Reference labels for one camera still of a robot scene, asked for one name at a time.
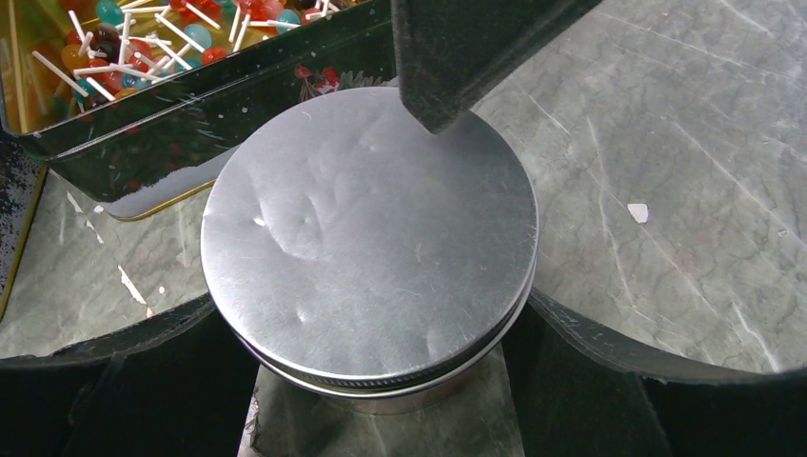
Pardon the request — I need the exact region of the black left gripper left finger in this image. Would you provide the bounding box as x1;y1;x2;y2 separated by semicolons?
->
1;296;258;456

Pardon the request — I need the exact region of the clear plastic jar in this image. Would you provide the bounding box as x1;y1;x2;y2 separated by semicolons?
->
325;369;475;415

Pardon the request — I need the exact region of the gold tin of lollipops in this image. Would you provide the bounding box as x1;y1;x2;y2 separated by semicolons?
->
1;1;396;220

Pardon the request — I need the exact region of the gold tin of star candies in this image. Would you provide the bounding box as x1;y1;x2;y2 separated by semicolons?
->
1;135;48;318

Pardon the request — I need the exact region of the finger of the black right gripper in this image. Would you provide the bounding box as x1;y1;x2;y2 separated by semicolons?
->
391;0;600;133

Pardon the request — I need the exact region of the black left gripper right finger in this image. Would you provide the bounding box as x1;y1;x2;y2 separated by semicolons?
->
502;291;806;456

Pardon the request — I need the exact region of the white jar lid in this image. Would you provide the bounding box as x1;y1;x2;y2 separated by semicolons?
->
200;87;539;399

